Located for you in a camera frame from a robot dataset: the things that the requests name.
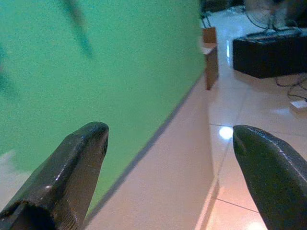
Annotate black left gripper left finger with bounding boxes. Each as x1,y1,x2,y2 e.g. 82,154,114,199
0,121,110,230

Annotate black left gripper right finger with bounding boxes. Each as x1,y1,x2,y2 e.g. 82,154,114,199
232,124,307,230

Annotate white flat floor item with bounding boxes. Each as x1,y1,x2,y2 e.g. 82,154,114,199
290,100,307,110

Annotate black box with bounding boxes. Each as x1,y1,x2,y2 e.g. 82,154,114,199
232,30,307,79

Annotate standing fan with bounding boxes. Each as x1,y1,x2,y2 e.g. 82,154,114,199
244,0,299,32

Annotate black floor cable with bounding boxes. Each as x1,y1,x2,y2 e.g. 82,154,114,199
274,75,307,102

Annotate silver key bunch on ring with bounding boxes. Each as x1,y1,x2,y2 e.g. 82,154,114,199
62,0,94,59

